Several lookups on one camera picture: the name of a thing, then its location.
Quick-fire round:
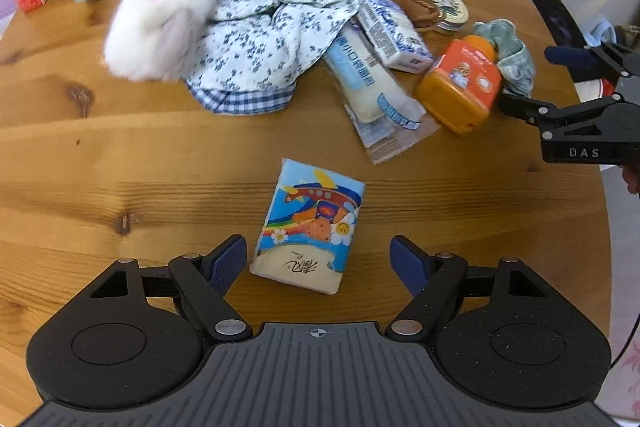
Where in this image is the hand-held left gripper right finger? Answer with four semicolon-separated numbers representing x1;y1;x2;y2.
387;234;548;344

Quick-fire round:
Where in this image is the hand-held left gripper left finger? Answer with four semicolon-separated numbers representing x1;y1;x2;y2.
89;234;253;344

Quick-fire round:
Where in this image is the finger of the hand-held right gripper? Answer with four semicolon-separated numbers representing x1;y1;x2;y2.
544;41;640;82
497;93;640;142

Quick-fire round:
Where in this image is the green scrunchie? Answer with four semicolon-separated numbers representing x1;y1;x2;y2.
472;21;536;98

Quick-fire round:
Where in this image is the orange bottle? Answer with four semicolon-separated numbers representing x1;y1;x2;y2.
414;34;502;135

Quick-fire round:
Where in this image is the cartoon print tissue pack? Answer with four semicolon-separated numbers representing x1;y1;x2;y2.
249;157;366;296

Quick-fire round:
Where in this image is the clear plastic packet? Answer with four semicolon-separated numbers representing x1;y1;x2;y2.
345;102;441;165

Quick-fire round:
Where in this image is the white blue-labelled packet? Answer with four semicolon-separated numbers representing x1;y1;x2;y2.
322;24;426;125

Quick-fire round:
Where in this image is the blue floral cloth hat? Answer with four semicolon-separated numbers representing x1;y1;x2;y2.
186;0;362;115

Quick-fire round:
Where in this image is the light blue cloth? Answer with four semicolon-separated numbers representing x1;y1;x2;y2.
585;19;619;48

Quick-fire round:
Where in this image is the black chair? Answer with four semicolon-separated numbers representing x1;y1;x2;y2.
522;0;586;82

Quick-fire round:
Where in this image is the round metal tin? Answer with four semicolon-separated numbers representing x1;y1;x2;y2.
419;0;471;32

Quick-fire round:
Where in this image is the brown leather pouch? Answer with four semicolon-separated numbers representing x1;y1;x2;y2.
387;0;448;30

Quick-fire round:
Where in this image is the blue and white carton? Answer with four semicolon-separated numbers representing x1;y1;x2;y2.
359;0;433;75

